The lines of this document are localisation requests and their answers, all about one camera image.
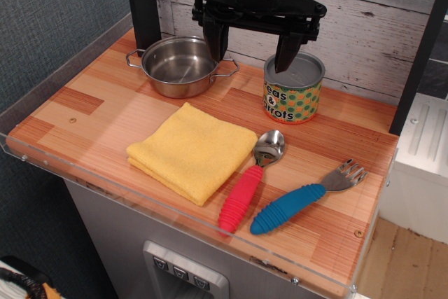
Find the grey toy fridge cabinet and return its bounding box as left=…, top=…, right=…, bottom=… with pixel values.
left=66, top=181, right=356, bottom=298

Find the clear acrylic guard rail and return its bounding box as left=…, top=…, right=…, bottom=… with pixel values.
left=1, top=17, right=398, bottom=290

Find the black post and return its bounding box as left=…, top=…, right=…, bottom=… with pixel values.
left=129, top=0, right=161, bottom=50
left=389, top=0, right=447, bottom=136

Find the black right post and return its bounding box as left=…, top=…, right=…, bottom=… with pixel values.
left=389, top=0, right=447, bottom=136

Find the white toy cabinet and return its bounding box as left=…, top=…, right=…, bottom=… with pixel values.
left=379, top=93, right=447, bottom=243

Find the black left post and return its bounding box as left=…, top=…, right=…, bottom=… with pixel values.
left=129, top=0, right=161, bottom=50

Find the peas and carrots can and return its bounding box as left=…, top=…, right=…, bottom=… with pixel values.
left=263, top=52, right=326, bottom=125

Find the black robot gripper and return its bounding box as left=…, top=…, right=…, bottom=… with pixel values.
left=192, top=0, right=327, bottom=73

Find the red handled spoon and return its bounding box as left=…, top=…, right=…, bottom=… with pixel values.
left=218, top=130, right=286, bottom=232

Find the folded yellow towel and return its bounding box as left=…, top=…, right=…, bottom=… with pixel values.
left=126, top=103, right=258, bottom=207

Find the small stainless steel pot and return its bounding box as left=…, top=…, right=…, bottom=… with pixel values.
left=125, top=36, right=240, bottom=99

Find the blue handled fork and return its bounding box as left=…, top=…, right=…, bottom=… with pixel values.
left=250, top=158, right=369, bottom=235

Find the black orange object corner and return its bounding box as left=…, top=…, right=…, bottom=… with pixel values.
left=1, top=256, right=64, bottom=299

